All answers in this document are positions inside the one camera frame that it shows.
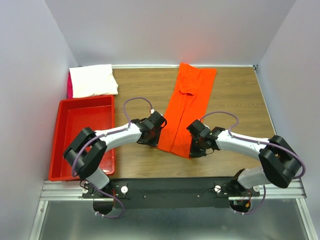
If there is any orange t-shirt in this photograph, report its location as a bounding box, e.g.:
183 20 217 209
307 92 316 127
157 63 217 159

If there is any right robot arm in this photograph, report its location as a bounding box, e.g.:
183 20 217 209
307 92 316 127
186 119 305 196

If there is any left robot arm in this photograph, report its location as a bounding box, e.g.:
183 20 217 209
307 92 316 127
63 111 167 190

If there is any folded white t-shirt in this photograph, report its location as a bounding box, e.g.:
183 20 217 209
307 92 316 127
69 64 119 99

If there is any red plastic bin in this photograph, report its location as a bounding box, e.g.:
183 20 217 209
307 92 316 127
48 95 115 182

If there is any folded pink t-shirt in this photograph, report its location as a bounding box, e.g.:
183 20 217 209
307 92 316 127
66 72 73 99

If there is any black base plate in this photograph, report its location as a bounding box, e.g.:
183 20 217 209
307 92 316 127
77 176 261 210

